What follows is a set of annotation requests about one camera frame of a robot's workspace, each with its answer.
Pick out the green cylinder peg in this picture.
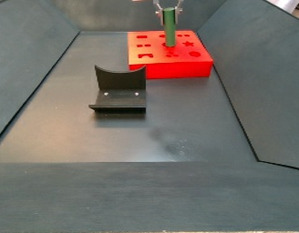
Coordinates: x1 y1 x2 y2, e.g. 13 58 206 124
163 7 176 47

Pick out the black curved cradle holder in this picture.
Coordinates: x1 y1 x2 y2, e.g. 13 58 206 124
88 66 147 112

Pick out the red shape sorter box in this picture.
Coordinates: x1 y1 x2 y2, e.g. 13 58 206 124
128 30 213 79

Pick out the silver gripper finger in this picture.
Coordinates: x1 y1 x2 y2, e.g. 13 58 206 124
154 0 164 25
175 0 183 24

